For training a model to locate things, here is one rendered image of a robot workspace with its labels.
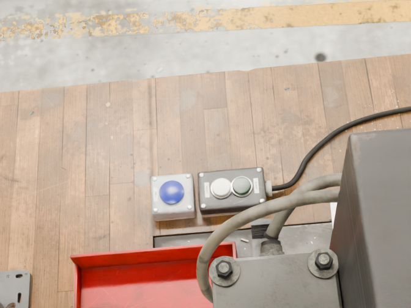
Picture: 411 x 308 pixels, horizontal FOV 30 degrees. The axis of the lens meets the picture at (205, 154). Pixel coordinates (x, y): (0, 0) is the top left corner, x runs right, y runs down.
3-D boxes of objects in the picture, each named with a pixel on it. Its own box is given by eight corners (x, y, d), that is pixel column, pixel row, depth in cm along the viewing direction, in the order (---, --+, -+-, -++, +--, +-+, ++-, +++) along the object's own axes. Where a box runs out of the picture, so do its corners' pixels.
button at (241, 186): (232, 182, 122) (231, 177, 120) (250, 181, 122) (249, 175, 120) (233, 198, 121) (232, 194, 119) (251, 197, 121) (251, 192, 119)
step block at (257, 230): (252, 241, 119) (250, 219, 111) (271, 239, 119) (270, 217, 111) (255, 280, 116) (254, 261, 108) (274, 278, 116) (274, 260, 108)
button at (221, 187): (212, 184, 122) (211, 179, 121) (230, 183, 122) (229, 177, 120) (213, 200, 121) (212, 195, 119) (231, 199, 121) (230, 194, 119)
